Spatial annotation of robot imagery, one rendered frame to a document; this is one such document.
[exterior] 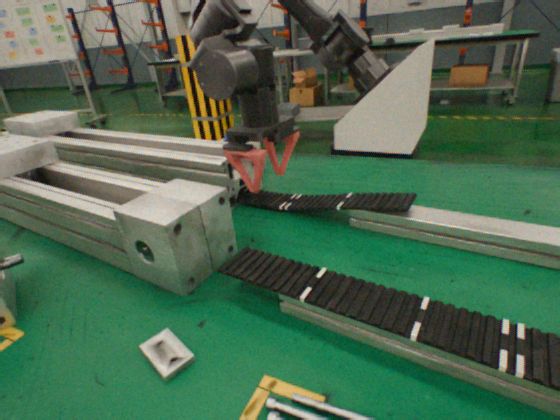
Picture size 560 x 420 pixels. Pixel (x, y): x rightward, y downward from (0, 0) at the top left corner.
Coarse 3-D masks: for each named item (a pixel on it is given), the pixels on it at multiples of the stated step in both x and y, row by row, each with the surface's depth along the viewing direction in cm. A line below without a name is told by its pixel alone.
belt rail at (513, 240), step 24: (360, 216) 48; (384, 216) 46; (408, 216) 45; (432, 216) 44; (456, 216) 44; (480, 216) 43; (432, 240) 44; (456, 240) 42; (480, 240) 41; (504, 240) 39; (528, 240) 38; (552, 240) 37; (552, 264) 38
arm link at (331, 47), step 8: (336, 32) 78; (344, 32) 77; (328, 40) 80; (336, 40) 78; (344, 40) 78; (328, 48) 80; (336, 48) 79; (344, 48) 79; (352, 48) 78; (360, 48) 79; (368, 48) 83; (336, 56) 80; (344, 56) 80; (352, 56) 81; (360, 56) 82; (344, 64) 82
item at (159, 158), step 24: (72, 144) 76; (96, 144) 72; (120, 144) 70; (144, 144) 74; (168, 144) 70; (192, 144) 66; (216, 144) 64; (96, 168) 75; (120, 168) 70; (144, 168) 65; (168, 168) 61; (192, 168) 60; (216, 168) 55
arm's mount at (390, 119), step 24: (432, 48) 81; (408, 72) 67; (384, 96) 71; (408, 96) 69; (360, 120) 75; (384, 120) 73; (408, 120) 71; (336, 144) 80; (360, 144) 78; (384, 144) 75; (408, 144) 73
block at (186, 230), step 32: (160, 192) 43; (192, 192) 42; (224, 192) 42; (128, 224) 39; (160, 224) 35; (192, 224) 38; (224, 224) 43; (160, 256) 38; (192, 256) 39; (224, 256) 44; (192, 288) 40
